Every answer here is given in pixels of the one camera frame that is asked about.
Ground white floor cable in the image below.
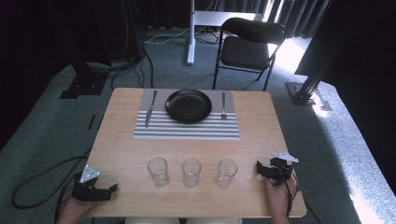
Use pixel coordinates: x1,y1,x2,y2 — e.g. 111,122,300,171
143,25,206,45

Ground silver table knife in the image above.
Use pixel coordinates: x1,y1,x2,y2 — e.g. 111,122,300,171
144,90,159,130

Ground grey curtain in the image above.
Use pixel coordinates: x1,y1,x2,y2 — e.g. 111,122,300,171
214,0,332,39

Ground grey striped placemat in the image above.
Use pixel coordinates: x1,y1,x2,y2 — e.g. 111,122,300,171
133,89,241,141

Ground black round plate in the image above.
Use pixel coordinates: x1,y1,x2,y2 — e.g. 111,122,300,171
164,88,213,124

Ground black folding chair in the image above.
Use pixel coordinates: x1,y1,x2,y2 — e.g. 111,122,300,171
212,17,287,92

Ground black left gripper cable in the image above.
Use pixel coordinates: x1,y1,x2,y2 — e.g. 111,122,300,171
10,147,93,224

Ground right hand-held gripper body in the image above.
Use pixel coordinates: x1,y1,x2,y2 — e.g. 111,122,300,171
266,151,300,189

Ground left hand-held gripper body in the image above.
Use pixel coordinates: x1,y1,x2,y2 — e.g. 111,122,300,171
71,164,106,203

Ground silver fork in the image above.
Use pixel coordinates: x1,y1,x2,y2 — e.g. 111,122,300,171
220,91,228,120

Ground black slanted metal stand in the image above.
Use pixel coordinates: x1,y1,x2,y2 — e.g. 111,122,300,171
285,12,353,106

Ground white desk leg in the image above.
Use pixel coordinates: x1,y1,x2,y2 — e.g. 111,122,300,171
186,0,265,66

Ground person's left hand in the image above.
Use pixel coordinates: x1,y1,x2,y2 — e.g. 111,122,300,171
56,197,96,224

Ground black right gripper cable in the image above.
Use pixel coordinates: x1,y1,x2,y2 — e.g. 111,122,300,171
275,158,301,218

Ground silver floor bracket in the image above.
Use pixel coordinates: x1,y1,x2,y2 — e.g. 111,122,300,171
311,88,333,112

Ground black floor cables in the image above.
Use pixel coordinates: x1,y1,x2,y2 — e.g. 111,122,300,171
87,43,155,91

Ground clear drinking glass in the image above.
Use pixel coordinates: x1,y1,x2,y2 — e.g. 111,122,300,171
214,158,239,189
181,158,203,189
147,157,170,188

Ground person's right hand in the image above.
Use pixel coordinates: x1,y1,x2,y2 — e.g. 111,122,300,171
263,175,299,224

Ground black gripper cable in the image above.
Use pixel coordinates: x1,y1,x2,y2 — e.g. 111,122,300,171
275,158,301,218
10,147,93,224

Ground black metal stand with base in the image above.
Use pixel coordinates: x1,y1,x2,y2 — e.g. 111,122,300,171
46,0,110,101

